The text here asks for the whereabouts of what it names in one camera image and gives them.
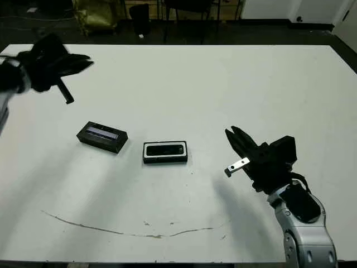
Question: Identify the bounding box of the black box with white insert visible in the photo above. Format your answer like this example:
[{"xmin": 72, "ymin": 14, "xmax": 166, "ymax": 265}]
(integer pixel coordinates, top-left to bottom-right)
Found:
[{"xmin": 142, "ymin": 140, "xmax": 188, "ymax": 165}]

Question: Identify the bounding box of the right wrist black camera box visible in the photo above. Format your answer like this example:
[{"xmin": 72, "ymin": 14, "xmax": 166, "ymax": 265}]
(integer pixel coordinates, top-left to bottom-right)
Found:
[{"xmin": 269, "ymin": 135, "xmax": 297, "ymax": 165}]

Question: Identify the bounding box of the black box lid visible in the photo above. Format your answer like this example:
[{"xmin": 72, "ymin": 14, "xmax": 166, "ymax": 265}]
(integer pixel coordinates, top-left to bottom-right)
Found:
[{"xmin": 76, "ymin": 121, "xmax": 129, "ymax": 155}]

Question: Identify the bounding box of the black waste bin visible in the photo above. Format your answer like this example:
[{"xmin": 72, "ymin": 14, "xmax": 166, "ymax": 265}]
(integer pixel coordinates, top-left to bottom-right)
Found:
[{"xmin": 129, "ymin": 3, "xmax": 151, "ymax": 36}]

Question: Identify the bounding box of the black mesh office chair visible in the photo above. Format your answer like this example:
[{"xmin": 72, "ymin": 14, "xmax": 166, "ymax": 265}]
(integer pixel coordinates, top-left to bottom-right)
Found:
[{"xmin": 162, "ymin": 0, "xmax": 244, "ymax": 44}]

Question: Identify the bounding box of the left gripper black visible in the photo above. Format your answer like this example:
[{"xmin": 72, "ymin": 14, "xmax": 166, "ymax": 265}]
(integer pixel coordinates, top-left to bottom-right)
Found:
[{"xmin": 16, "ymin": 33, "xmax": 95, "ymax": 105}]

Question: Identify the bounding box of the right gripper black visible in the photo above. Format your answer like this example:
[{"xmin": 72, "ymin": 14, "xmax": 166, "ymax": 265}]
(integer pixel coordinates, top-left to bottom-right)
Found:
[{"xmin": 224, "ymin": 126, "xmax": 295, "ymax": 195}]

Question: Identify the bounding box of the yellow green sack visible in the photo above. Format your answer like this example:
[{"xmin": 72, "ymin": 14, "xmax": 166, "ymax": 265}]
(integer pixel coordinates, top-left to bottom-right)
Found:
[{"xmin": 73, "ymin": 0, "xmax": 118, "ymax": 36}]

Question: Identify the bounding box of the white door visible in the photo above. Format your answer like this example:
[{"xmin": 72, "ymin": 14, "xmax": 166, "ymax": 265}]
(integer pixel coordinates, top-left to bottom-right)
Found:
[{"xmin": 331, "ymin": 0, "xmax": 357, "ymax": 52}]

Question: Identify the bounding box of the slim black camera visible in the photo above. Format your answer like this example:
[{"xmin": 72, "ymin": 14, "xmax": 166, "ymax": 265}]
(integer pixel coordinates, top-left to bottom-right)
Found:
[{"xmin": 146, "ymin": 143, "xmax": 185, "ymax": 156}]

